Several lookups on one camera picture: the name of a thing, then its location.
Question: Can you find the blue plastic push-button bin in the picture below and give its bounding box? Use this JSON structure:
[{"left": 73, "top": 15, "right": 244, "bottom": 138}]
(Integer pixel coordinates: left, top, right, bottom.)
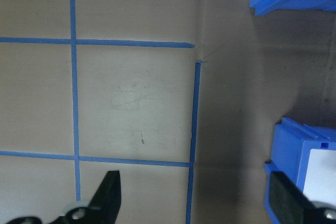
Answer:
[{"left": 264, "top": 117, "right": 336, "bottom": 224}]

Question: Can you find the pile of small parts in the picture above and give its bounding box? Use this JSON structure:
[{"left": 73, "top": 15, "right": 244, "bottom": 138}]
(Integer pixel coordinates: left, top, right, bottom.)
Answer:
[{"left": 301, "top": 148, "right": 336, "bottom": 204}]

